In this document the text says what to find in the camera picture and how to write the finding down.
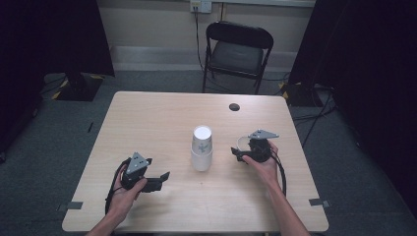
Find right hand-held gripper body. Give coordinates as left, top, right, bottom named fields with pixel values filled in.
left=242, top=129, right=280, bottom=164

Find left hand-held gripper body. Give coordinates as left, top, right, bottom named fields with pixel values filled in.
left=120, top=150, right=153, bottom=192

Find person's right hand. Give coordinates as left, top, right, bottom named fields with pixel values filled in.
left=241, top=140, right=280, bottom=190

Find person's left hand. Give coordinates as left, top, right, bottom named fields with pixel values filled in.
left=108, top=162, right=149, bottom=221

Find black stand base yellow tape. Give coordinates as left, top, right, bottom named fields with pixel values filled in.
left=50, top=72, right=106, bottom=102
left=277, top=81, right=318, bottom=108

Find grey tape strip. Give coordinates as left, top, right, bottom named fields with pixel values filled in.
left=308, top=198, right=331, bottom=209
left=56, top=201, right=85, bottom=212

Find black folding chair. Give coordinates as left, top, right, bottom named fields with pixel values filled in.
left=202, top=20, right=275, bottom=96

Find black curtain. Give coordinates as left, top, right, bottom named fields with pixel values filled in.
left=0, top=0, right=116, bottom=155
left=287, top=0, right=417, bottom=218

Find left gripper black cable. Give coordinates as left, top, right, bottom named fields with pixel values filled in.
left=103, top=157, right=133, bottom=216

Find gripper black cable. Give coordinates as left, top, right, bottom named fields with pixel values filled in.
left=269, top=149, right=288, bottom=199
left=103, top=157, right=133, bottom=216

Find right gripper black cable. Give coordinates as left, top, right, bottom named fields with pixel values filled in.
left=269, top=149, right=288, bottom=199

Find black floor cables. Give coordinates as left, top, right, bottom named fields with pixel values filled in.
left=290, top=86, right=339, bottom=149

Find black wall socket cable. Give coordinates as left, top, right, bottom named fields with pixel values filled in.
left=193, top=6, right=207, bottom=73

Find white wall socket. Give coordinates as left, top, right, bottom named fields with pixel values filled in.
left=189, top=0, right=213, bottom=15

